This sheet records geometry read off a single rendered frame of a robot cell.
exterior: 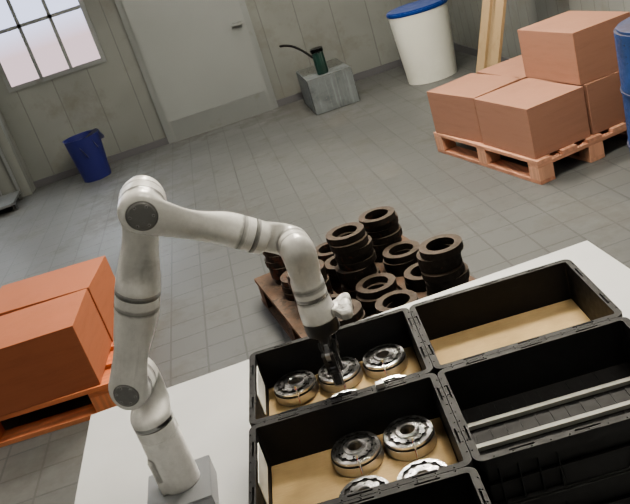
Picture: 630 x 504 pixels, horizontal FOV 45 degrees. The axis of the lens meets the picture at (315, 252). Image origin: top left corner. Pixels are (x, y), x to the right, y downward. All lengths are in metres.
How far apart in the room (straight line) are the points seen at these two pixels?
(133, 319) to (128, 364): 0.11
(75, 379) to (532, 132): 2.92
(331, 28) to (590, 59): 4.65
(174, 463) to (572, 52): 3.78
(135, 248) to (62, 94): 7.61
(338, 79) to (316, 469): 6.74
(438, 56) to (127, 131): 3.60
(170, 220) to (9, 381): 2.51
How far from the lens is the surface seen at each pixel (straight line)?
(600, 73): 5.05
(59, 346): 3.74
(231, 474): 1.92
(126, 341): 1.61
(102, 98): 9.08
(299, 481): 1.60
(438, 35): 8.04
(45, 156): 9.30
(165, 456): 1.78
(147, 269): 1.55
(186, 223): 1.47
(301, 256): 1.51
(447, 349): 1.84
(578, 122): 4.98
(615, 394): 1.63
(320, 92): 8.09
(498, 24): 6.29
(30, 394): 3.90
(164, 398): 1.75
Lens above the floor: 1.81
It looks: 22 degrees down
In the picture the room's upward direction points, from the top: 18 degrees counter-clockwise
